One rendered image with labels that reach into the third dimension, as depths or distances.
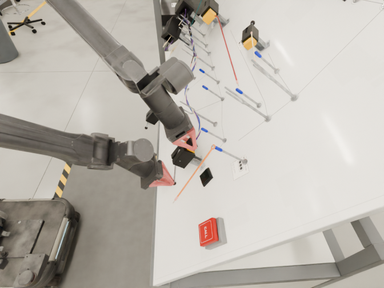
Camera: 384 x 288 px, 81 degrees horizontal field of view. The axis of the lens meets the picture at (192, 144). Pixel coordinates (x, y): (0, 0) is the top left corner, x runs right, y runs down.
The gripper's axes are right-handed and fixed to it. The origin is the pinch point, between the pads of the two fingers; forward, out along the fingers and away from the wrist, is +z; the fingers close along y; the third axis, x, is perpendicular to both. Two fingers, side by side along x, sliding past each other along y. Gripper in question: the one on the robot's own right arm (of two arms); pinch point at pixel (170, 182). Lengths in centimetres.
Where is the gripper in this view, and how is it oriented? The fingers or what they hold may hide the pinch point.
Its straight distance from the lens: 70.8
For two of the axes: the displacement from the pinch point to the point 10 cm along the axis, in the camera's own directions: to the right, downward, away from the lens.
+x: -7.1, 6.4, 3.0
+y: -2.0, -5.9, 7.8
